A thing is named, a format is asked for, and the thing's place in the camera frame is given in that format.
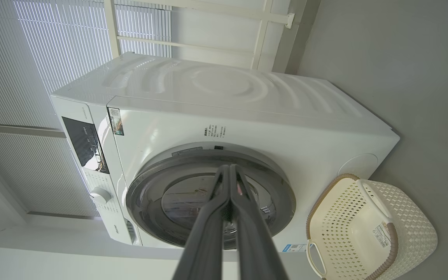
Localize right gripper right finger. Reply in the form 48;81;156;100
231;165;289;280

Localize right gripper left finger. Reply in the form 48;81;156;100
173;165;231;280

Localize glass washing machine door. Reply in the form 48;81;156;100
126;150;296;250

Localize cream plastic laundry basket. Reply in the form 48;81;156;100
306;174;438;280

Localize white washing machine dial knob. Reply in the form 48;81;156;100
90;187;112;205

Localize printed product label sticker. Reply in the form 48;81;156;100
373;222;390;249

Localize white front-load washing machine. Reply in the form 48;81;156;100
50;52;400;261

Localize black glossy display panel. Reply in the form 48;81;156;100
61;117;110;174

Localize printed warning text label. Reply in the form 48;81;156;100
205;125;228;138

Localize round white filter cover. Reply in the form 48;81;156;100
337;154;378;179

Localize dark promotional sticker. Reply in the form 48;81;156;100
107;108;124;136

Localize white metal railing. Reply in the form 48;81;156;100
103;0;295;70

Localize white window blinds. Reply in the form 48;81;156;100
0;0;172;218

